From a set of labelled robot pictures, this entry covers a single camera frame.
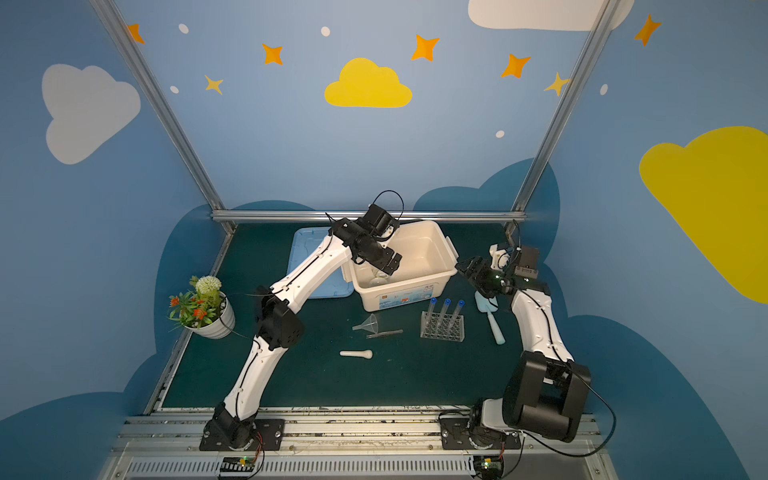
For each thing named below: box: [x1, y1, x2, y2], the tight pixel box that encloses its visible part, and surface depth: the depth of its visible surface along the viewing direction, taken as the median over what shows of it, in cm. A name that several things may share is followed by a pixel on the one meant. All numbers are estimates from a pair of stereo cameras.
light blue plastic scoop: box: [474, 290, 506, 345], surface depth 96 cm
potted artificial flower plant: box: [168, 275, 236, 339], surface depth 83 cm
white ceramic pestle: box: [339, 349, 373, 359], surface depth 89 cm
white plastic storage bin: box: [341, 221, 459, 312], surface depth 97 cm
